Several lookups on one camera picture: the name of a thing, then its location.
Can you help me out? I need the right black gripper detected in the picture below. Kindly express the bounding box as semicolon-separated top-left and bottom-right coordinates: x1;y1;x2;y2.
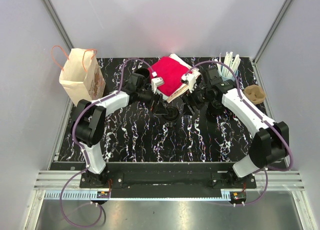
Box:
180;83;212;117

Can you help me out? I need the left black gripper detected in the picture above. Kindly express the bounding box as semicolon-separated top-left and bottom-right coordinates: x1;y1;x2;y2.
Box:
136;85;168;115

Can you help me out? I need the black coffee cup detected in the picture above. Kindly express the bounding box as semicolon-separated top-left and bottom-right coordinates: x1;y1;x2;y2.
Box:
134;68;151;87
162;114;179;128

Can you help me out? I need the paper takeout bag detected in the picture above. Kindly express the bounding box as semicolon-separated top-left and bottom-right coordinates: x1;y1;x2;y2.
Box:
52;45;106;106

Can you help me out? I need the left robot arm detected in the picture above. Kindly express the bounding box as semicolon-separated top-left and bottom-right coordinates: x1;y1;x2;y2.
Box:
71;73;168;188

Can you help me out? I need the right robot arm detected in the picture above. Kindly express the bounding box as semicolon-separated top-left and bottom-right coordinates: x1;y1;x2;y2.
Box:
181;69;289;188

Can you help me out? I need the stack of napkins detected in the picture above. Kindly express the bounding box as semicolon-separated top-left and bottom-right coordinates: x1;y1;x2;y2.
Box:
163;54;201;103

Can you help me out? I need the red folded cloth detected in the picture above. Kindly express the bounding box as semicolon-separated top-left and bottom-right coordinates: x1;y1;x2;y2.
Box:
151;57;191;97

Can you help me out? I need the blue straw holder cup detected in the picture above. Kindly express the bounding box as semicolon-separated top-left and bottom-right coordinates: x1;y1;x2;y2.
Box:
217;64;236;81

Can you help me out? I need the bottom cardboard cup carrier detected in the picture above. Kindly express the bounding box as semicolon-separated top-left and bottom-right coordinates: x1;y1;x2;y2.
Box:
243;85;267;105

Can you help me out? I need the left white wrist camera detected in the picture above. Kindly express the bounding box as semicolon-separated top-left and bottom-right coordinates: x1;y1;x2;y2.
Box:
151;77;164;94

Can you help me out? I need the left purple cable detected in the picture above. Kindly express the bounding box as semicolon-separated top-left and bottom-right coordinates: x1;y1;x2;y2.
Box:
58;58;157;228

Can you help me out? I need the purple cable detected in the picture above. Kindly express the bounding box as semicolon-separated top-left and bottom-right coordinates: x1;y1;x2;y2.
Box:
184;60;295;206
58;58;157;228

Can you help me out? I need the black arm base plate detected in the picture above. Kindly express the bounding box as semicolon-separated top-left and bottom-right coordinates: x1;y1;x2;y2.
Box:
79;162;257;200

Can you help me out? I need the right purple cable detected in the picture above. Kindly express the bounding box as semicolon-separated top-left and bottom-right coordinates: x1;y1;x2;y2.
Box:
184;60;295;206

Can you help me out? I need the aluminium frame rail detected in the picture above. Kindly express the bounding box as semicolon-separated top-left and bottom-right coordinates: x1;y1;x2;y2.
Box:
24;171;320;229

